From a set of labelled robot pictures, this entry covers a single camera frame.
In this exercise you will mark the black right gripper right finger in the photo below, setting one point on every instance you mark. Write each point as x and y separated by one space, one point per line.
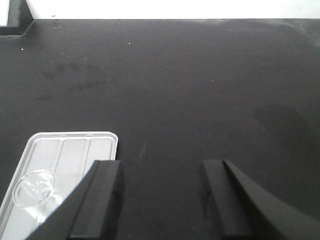
241 209

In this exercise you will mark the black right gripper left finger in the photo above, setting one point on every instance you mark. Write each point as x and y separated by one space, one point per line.
92 210

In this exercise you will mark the small clear glass beaker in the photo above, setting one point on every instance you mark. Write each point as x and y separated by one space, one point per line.
38 194

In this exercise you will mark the metal tray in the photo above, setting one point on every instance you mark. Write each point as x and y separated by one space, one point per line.
68 154

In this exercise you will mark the black white power socket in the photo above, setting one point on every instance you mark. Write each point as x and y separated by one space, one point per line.
19 19

